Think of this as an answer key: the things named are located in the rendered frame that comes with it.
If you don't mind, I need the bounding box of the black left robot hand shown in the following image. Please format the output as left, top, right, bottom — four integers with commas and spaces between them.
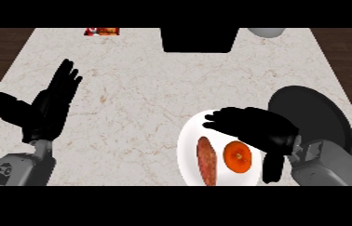
0, 58, 84, 144

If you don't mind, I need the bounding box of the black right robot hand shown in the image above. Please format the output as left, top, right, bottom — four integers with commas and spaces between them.
201, 106, 300, 185

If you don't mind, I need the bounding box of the dark grey round pan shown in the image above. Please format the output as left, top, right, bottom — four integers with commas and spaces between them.
266, 85, 352, 156

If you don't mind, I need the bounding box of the reddish sweet potato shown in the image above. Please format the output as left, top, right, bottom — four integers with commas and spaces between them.
195, 136, 219, 187

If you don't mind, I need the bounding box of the white round plate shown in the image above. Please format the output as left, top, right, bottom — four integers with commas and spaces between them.
176, 109, 268, 187

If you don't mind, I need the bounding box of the orange round fruit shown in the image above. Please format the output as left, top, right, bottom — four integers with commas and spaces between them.
222, 140, 253, 174

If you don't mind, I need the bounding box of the red printed packet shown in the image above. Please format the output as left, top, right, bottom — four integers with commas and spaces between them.
83, 27, 121, 37

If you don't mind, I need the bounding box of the pale grey round bowl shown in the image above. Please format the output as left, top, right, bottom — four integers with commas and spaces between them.
246, 27, 287, 39

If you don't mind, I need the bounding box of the black boxy appliance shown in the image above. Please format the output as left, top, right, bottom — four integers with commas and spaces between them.
158, 27, 241, 54

